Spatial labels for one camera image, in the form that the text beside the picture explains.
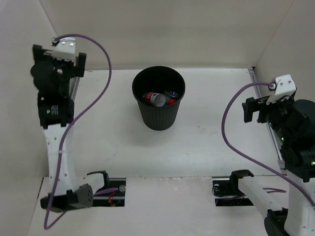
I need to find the clear bottle blue label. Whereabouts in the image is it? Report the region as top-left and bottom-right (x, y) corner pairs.
(164, 90), (178, 99)

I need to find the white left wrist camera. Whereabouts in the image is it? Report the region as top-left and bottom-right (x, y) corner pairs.
(51, 37), (76, 62)

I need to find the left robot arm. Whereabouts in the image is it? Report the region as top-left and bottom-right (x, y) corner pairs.
(31, 41), (110, 213)

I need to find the right aluminium rail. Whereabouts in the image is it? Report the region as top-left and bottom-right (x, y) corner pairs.
(248, 67), (286, 176)

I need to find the black plastic waste bin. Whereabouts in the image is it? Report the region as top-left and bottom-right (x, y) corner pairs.
(132, 66), (186, 131)

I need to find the aluminium rail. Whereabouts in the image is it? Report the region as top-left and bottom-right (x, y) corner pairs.
(248, 67), (286, 176)
(69, 65), (82, 101)

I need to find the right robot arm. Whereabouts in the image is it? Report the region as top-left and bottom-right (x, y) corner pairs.
(228, 95), (315, 236)

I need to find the left aluminium rail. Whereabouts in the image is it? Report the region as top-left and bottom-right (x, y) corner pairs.
(69, 65), (82, 101)

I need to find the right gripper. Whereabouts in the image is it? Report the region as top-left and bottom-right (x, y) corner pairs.
(243, 93), (294, 143)

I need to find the clear bottle red label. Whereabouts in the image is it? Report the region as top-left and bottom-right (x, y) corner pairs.
(142, 92), (176, 107)

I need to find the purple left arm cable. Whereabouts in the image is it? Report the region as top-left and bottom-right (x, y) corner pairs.
(43, 33), (112, 231)

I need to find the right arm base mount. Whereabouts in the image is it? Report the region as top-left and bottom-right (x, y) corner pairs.
(212, 177), (253, 207)

